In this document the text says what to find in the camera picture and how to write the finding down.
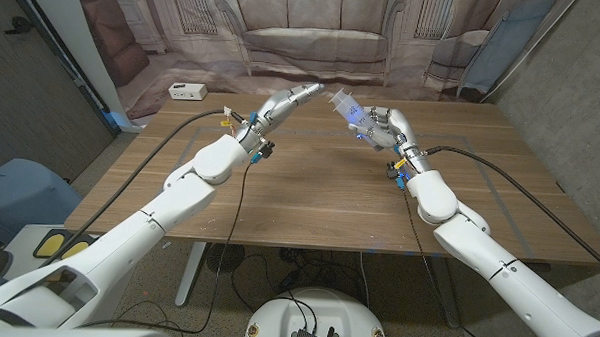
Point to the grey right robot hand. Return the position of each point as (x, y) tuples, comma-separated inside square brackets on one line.
[(391, 129)]

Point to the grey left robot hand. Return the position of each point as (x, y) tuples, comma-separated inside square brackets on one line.
[(282, 108)]

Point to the clear plastic syringe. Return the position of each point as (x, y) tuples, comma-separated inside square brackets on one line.
[(347, 107)]

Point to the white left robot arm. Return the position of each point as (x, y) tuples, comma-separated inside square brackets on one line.
[(168, 209)]

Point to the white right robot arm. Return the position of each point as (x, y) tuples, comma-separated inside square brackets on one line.
[(487, 255)]

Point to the white power outlet box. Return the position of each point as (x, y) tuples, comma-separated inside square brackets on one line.
[(187, 91)]

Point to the round black floor fan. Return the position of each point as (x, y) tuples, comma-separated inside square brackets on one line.
[(224, 258)]

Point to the white table leg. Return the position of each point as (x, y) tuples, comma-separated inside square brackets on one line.
[(190, 275), (446, 293)]

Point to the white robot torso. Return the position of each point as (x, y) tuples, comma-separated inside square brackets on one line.
[(315, 309)]

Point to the black yellow foot pedal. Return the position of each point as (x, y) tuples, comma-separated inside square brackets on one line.
[(52, 245)]

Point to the blue grey bin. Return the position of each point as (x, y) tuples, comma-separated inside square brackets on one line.
[(24, 194)]

